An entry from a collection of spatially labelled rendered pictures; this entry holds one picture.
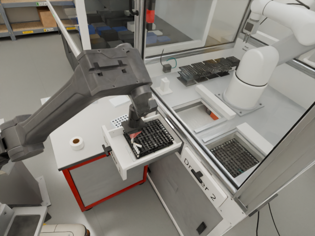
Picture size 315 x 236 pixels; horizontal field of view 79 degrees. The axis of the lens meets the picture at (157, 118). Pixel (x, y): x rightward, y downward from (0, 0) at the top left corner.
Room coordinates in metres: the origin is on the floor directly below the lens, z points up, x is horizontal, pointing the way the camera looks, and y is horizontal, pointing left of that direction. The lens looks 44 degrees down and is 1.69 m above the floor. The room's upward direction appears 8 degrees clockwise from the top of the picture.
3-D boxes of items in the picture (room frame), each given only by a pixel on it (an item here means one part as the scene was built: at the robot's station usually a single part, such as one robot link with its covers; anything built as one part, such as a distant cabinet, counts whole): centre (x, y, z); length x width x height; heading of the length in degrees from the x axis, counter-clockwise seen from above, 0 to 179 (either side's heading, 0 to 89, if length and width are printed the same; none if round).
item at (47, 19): (3.84, 2.34, 0.28); 0.41 x 0.32 x 0.28; 129
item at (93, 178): (0.89, 0.42, 0.38); 0.62 x 0.58 x 0.76; 36
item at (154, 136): (0.67, 0.03, 0.87); 0.22 x 0.18 x 0.06; 126
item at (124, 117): (0.84, 0.22, 0.78); 0.12 x 0.08 x 0.04; 136
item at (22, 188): (0.56, 0.97, 0.38); 0.30 x 0.30 x 0.76; 39
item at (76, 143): (0.63, 0.44, 0.78); 0.07 x 0.07 x 0.04
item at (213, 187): (0.48, -0.25, 0.87); 0.29 x 0.02 x 0.11; 36
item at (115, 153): (0.55, 0.20, 0.87); 0.29 x 0.02 x 0.11; 36
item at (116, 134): (0.67, 0.03, 0.86); 0.40 x 0.26 x 0.06; 126
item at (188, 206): (0.98, -0.48, 0.40); 1.03 x 0.95 x 0.80; 36
